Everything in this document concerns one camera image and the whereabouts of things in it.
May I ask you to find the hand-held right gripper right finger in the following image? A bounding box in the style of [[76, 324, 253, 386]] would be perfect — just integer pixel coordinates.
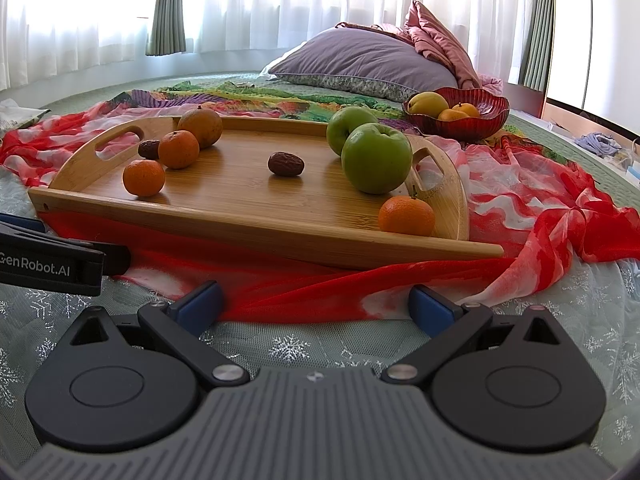
[[381, 285, 568, 383]]

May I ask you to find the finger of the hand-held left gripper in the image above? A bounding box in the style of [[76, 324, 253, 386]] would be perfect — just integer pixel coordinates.
[[102, 243, 132, 277], [0, 213, 48, 235]]

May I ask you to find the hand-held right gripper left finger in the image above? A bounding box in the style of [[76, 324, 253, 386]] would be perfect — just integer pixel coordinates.
[[67, 281, 250, 388]]

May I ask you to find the tangerine with stem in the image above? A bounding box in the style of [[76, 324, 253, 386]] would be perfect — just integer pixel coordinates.
[[378, 194, 436, 237]]

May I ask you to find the wooden tray with handles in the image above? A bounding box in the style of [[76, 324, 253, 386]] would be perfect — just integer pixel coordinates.
[[27, 114, 505, 263]]

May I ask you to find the large green apple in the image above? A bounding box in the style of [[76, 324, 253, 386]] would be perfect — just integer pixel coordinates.
[[341, 123, 413, 195]]

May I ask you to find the sheer snowflake cloth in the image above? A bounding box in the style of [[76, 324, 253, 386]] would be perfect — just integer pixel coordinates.
[[0, 165, 640, 461]]

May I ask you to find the red and white scarf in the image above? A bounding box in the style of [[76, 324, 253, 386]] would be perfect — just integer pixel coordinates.
[[0, 102, 640, 323]]

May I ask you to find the brown pear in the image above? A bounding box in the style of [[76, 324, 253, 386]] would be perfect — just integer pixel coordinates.
[[177, 106, 224, 150]]

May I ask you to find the red glass bowl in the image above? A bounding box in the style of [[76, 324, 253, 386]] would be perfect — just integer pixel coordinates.
[[402, 87, 510, 142]]

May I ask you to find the small green apple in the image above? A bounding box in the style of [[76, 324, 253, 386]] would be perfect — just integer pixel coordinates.
[[326, 106, 381, 158]]

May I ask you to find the multicoloured floral scarf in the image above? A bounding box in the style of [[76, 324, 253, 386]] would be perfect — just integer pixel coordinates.
[[122, 80, 526, 146]]

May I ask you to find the pale blue cloth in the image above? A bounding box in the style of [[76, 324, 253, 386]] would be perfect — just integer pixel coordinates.
[[575, 130, 621, 158]]

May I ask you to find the green curtain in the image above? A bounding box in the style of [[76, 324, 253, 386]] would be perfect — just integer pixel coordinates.
[[145, 0, 193, 57], [517, 0, 557, 92]]

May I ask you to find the purple pillow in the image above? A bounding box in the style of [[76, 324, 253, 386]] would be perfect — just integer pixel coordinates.
[[267, 27, 458, 101]]

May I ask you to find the pink quilt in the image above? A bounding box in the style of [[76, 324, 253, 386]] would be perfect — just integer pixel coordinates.
[[335, 0, 503, 92]]

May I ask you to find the white sheer curtain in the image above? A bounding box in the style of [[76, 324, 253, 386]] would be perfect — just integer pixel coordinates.
[[0, 0, 531, 91]]

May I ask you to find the wooden bed frame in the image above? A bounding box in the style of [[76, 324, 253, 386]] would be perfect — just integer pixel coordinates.
[[502, 82, 640, 143]]

